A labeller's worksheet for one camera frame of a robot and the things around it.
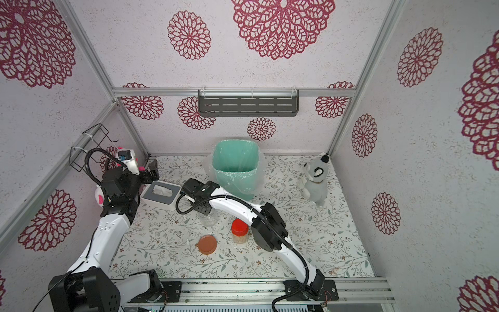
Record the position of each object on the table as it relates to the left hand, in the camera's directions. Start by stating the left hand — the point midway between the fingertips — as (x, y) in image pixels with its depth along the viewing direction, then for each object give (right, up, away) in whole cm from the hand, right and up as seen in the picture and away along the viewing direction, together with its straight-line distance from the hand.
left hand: (145, 162), depth 79 cm
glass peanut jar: (+23, -27, +13) cm, 38 cm away
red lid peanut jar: (+39, -27, -1) cm, 47 cm away
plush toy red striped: (-18, -13, -1) cm, 22 cm away
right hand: (+22, -16, +11) cm, 30 cm away
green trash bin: (+35, +1, +23) cm, 42 cm away
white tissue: (-3, -13, +19) cm, 24 cm away
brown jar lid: (+24, -36, +7) cm, 44 cm away
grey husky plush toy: (+74, -9, +14) cm, 75 cm away
